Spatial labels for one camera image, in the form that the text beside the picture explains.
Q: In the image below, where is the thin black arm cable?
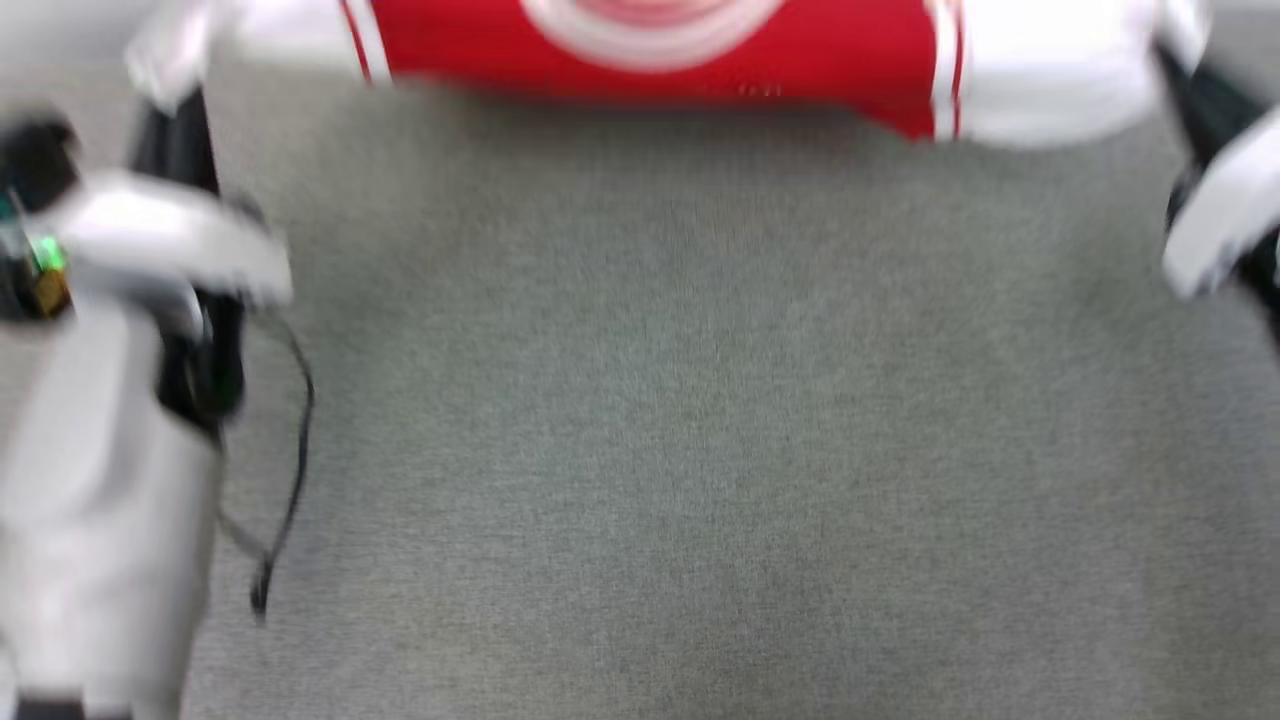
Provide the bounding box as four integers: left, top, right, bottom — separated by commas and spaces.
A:
218, 308, 317, 623

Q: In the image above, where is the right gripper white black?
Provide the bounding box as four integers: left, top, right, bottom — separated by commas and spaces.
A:
1157, 47, 1280, 346

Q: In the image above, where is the teal cable connector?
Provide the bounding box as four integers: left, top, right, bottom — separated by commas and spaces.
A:
0, 190, 27, 263

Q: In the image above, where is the red and white jersey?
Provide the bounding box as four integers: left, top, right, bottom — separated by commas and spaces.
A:
125, 0, 1213, 147

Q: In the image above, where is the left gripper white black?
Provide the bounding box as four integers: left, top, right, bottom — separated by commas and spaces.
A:
52, 88, 294, 433

